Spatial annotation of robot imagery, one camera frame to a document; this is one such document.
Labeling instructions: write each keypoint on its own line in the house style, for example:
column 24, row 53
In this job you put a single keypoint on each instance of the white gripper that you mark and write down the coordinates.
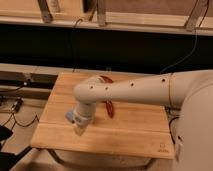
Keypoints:
column 82, row 115

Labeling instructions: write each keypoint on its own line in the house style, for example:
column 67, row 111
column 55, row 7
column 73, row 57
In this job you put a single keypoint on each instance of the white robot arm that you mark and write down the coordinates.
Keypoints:
column 191, row 92

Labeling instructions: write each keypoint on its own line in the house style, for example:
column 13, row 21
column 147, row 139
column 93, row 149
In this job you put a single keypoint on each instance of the blue sponge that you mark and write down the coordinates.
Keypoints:
column 69, row 116

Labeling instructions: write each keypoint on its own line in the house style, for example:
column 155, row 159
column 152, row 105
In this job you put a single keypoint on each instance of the red round plate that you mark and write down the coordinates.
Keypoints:
column 106, row 79

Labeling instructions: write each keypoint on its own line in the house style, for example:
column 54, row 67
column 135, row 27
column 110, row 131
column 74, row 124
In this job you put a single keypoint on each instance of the wooden table board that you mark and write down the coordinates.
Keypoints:
column 134, row 130

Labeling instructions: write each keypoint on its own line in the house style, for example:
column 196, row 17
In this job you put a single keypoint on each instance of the metal bracket left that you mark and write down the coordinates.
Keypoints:
column 45, row 12

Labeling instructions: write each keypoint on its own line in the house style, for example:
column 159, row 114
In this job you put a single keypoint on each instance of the metal bracket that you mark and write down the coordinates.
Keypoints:
column 101, row 12
column 45, row 12
column 197, row 15

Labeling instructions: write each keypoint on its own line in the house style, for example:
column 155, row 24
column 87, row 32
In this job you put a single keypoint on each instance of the metal bracket middle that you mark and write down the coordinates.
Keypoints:
column 101, row 12

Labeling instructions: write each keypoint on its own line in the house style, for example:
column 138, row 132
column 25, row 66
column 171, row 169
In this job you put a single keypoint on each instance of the metal bracket right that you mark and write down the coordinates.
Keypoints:
column 197, row 15

